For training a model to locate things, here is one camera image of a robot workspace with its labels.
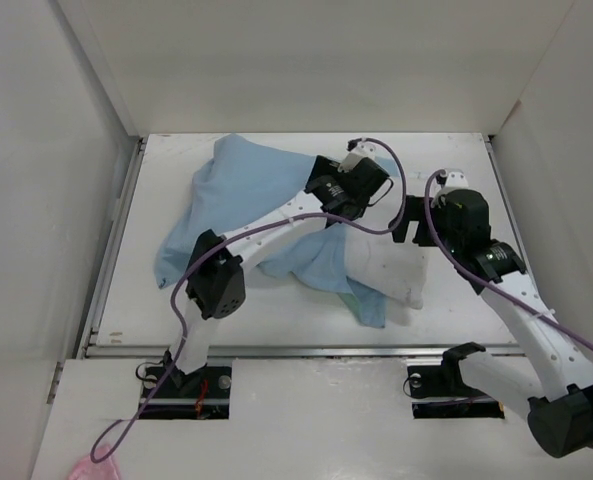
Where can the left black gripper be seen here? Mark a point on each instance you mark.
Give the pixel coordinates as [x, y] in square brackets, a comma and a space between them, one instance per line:
[325, 167]

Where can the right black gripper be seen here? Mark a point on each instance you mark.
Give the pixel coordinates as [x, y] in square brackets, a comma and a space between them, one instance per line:
[417, 213]

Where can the white pillow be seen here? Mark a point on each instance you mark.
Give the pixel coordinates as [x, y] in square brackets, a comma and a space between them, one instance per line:
[379, 270]

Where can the blue pillowcase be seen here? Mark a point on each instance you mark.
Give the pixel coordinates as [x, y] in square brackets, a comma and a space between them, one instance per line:
[243, 182]

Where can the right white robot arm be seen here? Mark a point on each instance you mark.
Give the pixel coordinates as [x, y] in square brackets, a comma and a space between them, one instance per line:
[558, 404]

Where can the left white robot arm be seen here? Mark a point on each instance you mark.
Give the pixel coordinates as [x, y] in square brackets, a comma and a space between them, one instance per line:
[214, 281]

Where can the pink cloth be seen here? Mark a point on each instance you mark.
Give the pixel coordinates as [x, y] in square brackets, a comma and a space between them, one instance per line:
[86, 469]

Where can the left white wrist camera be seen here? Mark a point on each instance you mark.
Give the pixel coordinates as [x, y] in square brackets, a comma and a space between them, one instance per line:
[357, 150]

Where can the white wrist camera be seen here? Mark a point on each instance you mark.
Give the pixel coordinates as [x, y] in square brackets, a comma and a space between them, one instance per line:
[357, 150]
[452, 179]

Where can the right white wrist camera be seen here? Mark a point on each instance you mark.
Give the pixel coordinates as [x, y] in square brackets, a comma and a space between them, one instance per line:
[452, 179]

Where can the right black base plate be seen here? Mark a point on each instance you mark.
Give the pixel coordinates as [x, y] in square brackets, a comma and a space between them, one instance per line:
[435, 396]

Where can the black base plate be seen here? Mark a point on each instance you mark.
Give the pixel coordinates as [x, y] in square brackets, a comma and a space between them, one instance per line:
[203, 395]
[435, 396]

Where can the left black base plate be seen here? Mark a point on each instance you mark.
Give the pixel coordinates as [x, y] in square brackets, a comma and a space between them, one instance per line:
[203, 395]

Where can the aluminium front rail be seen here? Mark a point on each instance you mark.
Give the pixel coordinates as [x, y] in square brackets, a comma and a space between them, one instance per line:
[272, 352]

